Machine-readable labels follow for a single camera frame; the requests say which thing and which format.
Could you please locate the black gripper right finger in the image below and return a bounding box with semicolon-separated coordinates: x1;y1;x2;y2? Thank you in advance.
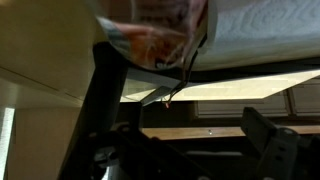
240;105;320;180

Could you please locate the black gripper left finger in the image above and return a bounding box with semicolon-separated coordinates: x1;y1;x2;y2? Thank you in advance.
89;103;204;180

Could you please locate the pink sparkling water can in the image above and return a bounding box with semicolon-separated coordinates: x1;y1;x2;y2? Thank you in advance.
96;0;209;71

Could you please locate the wooden shelf hutch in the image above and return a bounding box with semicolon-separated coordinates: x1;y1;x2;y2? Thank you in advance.
139;79;320;141

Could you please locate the black monitor stand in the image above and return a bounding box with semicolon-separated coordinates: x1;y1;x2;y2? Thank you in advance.
56;41;320;180

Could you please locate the white paper towel roll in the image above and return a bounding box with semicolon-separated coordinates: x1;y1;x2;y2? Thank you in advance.
193;0;320;73

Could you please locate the black cable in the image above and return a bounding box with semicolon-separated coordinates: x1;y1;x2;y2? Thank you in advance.
159;33;203;104

